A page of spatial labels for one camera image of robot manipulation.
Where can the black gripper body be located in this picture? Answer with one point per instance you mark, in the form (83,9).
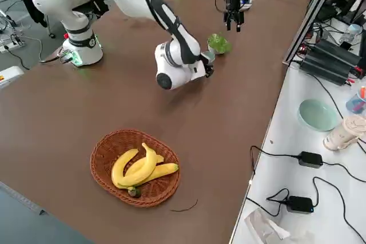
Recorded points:
(209,69)
(234,4)

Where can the pale green cup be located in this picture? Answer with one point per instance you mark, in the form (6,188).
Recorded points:
(207,55)

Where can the clear pen cup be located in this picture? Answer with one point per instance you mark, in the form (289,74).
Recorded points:
(356,102)

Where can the small grey bowl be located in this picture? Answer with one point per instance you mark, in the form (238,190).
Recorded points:
(218,51)

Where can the black power supply unit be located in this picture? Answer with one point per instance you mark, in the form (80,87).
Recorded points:
(340,51)
(326,69)

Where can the pale green bowl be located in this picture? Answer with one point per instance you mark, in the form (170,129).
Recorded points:
(317,115)

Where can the yellow banana bunch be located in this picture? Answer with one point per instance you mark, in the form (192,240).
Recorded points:
(143,169)

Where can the black power adapter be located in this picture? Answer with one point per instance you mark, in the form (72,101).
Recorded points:
(310,159)
(300,204)

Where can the brown wicker basket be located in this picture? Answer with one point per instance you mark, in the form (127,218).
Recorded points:
(100,164)

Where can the beige tumbler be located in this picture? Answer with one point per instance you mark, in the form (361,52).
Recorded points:
(340,135)

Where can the crumpled clear plastic bag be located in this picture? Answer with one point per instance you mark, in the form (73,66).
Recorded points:
(263,227)

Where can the white power strip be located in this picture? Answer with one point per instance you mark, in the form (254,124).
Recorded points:
(11,44)

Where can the white box yellow label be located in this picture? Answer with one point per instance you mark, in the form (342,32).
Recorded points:
(8,76)

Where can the aluminium frame post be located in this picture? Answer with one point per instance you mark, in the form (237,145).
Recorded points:
(311,18)

